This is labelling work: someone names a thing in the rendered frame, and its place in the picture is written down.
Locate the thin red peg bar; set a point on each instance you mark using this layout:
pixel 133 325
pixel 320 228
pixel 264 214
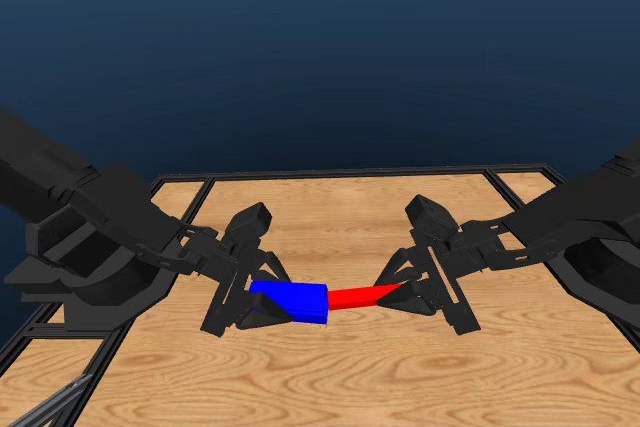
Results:
pixel 352 297

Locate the black table frame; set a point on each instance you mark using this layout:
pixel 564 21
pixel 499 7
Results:
pixel 350 171

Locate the blue hollow socket block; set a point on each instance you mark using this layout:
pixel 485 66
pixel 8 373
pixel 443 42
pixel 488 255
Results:
pixel 300 302

